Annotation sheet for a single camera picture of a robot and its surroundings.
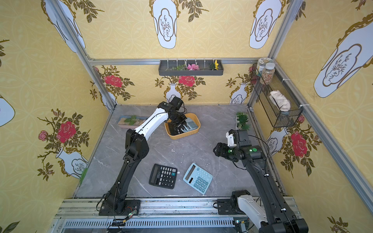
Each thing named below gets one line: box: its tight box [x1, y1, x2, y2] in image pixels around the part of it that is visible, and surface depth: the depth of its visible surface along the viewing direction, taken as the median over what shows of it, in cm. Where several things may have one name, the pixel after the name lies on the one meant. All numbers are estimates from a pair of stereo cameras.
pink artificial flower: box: [187, 63, 200, 71], surface depth 90 cm
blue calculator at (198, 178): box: [183, 162, 214, 195], surface depth 83 cm
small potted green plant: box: [236, 111, 251, 131], surface depth 105 cm
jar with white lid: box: [259, 62, 276, 85], surface depth 82 cm
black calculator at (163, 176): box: [148, 163, 178, 190], surface depth 84 cm
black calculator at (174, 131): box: [168, 122, 185, 136], surface depth 102 cm
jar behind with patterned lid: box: [256, 57, 274, 77], surface depth 88 cm
